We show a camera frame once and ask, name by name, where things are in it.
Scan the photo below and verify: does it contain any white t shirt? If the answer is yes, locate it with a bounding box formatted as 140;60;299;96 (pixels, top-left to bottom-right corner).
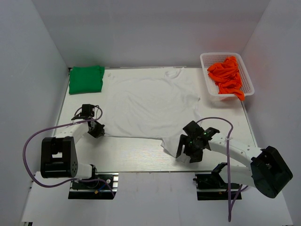
101;68;201;157

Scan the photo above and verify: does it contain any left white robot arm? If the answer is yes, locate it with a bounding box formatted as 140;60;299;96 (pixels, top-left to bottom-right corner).
40;113;104;180

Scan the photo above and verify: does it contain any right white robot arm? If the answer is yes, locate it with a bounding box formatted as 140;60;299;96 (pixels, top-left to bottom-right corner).
176;125;293;198

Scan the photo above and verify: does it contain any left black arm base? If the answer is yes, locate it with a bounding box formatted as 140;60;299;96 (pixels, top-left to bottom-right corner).
68;173;119;200

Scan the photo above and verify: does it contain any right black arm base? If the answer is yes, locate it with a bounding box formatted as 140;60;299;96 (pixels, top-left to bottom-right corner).
193;162;228;201

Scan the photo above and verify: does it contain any folded green t shirt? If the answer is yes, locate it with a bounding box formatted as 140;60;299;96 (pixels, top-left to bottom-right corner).
69;65;105;95

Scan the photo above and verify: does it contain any crumpled orange t shirt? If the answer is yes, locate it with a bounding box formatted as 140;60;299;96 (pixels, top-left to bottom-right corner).
207;56;245;101

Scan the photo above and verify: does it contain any white plastic basket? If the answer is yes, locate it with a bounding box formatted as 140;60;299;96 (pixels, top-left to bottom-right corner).
200;52;254;101

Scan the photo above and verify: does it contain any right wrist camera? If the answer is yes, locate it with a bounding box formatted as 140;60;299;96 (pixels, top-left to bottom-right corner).
183;121;204;139

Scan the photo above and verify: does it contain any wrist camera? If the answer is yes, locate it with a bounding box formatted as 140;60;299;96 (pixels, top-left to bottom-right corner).
80;104;95;118
183;121;204;139

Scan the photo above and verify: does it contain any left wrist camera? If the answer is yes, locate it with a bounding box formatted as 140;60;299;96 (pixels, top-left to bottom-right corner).
80;104;95;118

